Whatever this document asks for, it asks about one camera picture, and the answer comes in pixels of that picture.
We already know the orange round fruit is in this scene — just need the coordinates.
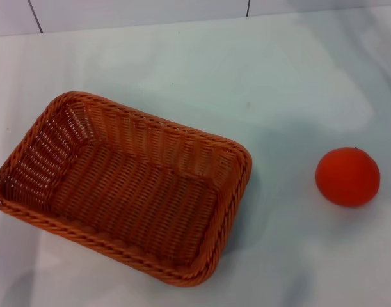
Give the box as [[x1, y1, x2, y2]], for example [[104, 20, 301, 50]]
[[315, 146, 381, 209]]

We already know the orange woven plastic basket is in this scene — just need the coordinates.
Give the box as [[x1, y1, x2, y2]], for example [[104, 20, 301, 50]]
[[0, 91, 253, 288]]

